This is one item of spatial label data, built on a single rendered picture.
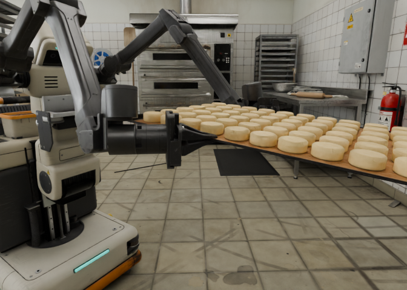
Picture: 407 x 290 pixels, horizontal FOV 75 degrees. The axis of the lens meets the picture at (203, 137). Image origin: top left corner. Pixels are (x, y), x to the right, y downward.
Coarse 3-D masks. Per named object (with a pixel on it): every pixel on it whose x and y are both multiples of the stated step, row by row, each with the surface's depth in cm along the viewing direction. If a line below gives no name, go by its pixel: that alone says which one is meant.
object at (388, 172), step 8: (136, 120) 64; (360, 128) 71; (240, 144) 49; (248, 144) 49; (352, 144) 54; (280, 152) 46; (320, 160) 42; (344, 160) 43; (352, 168) 40; (360, 168) 40; (384, 176) 37; (392, 176) 37; (400, 176) 37
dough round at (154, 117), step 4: (148, 112) 65; (152, 112) 66; (156, 112) 66; (160, 112) 66; (144, 116) 64; (148, 116) 63; (152, 116) 63; (156, 116) 63; (144, 120) 65; (148, 120) 63; (152, 120) 63; (156, 120) 63
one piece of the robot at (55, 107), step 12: (48, 96) 105; (60, 96) 109; (48, 108) 106; (60, 108) 110; (72, 108) 114; (36, 120) 108; (48, 120) 101; (60, 120) 103; (72, 120) 116; (48, 132) 102; (48, 144) 104
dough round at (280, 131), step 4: (264, 128) 55; (268, 128) 54; (272, 128) 55; (276, 128) 55; (280, 128) 55; (284, 128) 55; (272, 132) 53; (276, 132) 53; (280, 132) 53; (284, 132) 53; (280, 136) 53
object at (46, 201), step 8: (72, 176) 118; (80, 176) 121; (88, 176) 125; (64, 184) 115; (72, 184) 118; (80, 184) 120; (88, 184) 125; (64, 192) 118; (72, 192) 119; (80, 192) 129; (48, 200) 130; (56, 200) 123; (64, 200) 123; (72, 200) 126
